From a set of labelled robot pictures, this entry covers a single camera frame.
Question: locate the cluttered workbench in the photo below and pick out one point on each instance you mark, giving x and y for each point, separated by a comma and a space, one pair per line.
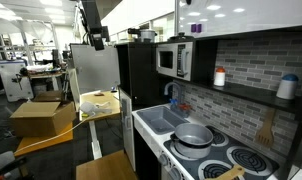
46, 75

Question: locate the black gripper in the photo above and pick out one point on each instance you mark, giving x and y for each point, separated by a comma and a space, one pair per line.
91, 16

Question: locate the grey toy faucet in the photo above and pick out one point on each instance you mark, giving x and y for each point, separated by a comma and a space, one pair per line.
167, 86

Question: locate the grey plastic sink basin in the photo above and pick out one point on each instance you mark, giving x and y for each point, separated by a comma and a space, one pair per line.
157, 118

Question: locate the small cardboard box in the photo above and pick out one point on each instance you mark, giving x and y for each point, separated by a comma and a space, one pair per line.
49, 96

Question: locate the wooden slotted fork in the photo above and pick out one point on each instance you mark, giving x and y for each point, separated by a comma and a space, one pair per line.
265, 135

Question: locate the grey metal pot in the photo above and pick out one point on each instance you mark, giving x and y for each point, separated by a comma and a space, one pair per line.
192, 133

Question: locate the black white toy kitchen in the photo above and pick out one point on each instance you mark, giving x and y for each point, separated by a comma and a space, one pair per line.
251, 56

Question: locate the whiteboard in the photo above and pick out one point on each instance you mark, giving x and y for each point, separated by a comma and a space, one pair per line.
257, 20

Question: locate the large cardboard box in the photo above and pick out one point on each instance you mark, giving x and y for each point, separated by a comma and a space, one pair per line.
41, 120

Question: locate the white plastic bag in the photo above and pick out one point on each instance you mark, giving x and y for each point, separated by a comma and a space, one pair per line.
91, 108

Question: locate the wooden board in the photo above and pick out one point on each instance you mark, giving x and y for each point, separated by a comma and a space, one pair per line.
41, 143

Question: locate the wooden desk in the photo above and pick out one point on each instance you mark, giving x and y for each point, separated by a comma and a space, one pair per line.
101, 98

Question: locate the white shaker blue lid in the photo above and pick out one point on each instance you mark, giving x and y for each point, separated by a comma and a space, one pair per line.
286, 88

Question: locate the purple magnet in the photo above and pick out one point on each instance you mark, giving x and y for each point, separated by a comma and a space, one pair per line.
193, 28
199, 28

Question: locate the grey stove knob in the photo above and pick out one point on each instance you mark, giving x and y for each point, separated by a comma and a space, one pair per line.
175, 174
163, 159

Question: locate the silver toy microwave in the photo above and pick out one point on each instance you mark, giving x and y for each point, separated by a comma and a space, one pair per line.
167, 70

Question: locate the black stovetop with burners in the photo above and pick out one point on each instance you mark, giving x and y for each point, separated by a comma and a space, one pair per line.
221, 151

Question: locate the black pot lid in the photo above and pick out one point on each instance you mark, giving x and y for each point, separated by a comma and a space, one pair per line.
181, 37

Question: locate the wooden spoon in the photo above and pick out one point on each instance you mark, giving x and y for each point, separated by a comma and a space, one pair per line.
231, 172

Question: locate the white shaker orange lid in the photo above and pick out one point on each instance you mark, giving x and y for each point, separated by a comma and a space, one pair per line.
219, 78

